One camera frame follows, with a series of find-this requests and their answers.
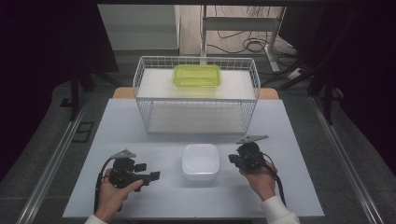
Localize dark curtain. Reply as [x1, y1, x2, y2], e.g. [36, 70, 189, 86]
[0, 0, 120, 183]
[277, 0, 396, 175]

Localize aluminium rail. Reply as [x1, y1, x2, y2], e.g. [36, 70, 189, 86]
[309, 94, 383, 224]
[15, 92, 92, 224]

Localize person's left hand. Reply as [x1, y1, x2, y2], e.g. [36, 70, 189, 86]
[93, 168, 144, 223]

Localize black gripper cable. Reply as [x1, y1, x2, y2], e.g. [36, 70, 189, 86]
[261, 151, 288, 208]
[92, 157, 115, 216]

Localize wooden table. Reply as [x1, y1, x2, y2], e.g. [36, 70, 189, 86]
[111, 86, 280, 101]

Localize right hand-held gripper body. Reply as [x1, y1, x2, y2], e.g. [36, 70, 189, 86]
[234, 133, 271, 174]

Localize white metal desk frame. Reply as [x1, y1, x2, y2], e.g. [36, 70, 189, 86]
[200, 5, 288, 74]

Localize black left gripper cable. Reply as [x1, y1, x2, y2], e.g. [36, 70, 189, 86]
[92, 157, 115, 216]

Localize person's right hand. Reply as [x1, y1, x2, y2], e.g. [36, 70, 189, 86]
[238, 161, 278, 203]

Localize black metal stand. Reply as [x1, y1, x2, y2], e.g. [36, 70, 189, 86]
[68, 64, 121, 122]
[305, 60, 344, 126]

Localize clear plastic container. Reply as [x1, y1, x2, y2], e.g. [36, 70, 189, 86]
[181, 143, 220, 182]

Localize black floor cables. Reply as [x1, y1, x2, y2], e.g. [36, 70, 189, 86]
[206, 6, 296, 58]

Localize black floor bracket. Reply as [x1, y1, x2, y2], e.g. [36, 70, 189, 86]
[71, 121, 95, 145]

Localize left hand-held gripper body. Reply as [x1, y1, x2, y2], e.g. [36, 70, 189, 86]
[107, 148, 148, 189]

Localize white power strip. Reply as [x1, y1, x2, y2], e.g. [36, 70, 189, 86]
[286, 67, 304, 81]

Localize green lidded plastic container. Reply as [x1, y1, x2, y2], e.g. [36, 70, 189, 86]
[172, 63, 222, 89]

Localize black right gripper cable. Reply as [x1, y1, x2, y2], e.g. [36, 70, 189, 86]
[261, 151, 288, 208]

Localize white wire shelf rack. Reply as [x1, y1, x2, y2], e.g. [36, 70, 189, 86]
[133, 55, 262, 135]

